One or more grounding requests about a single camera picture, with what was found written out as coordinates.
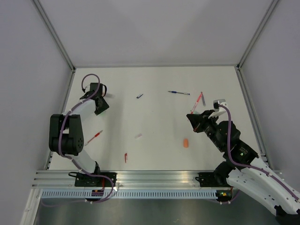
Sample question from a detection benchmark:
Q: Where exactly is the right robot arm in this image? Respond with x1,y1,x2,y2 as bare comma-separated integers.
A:
187,110,300,225

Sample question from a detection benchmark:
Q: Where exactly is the aluminium mounting rail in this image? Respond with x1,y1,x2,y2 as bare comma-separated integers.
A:
31,170,229,189

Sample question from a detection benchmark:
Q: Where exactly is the right aluminium frame post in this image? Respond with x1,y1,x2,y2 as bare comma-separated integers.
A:
236,0,281,70

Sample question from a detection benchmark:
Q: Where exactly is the orange highlighter cap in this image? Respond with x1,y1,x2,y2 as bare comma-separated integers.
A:
183,138,189,148

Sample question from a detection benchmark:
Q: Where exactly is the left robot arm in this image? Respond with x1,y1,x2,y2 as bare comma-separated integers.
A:
49,82,112,187

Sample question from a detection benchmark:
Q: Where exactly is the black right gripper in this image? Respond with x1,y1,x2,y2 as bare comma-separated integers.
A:
187,109,225,151

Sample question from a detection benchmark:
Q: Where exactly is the purple grey marker pen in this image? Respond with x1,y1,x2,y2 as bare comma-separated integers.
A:
201,92,206,106

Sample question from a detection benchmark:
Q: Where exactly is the left aluminium frame post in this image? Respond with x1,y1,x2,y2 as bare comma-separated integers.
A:
31,0,76,71

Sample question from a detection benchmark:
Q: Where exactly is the white slotted cable duct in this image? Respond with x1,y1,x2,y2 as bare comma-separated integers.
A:
42,189,217,199

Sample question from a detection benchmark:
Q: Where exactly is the aluminium frame post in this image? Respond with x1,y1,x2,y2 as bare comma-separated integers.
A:
31,0,76,71
236,0,281,70

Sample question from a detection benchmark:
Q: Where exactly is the blue gel pen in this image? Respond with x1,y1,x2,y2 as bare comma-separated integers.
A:
168,90,190,96

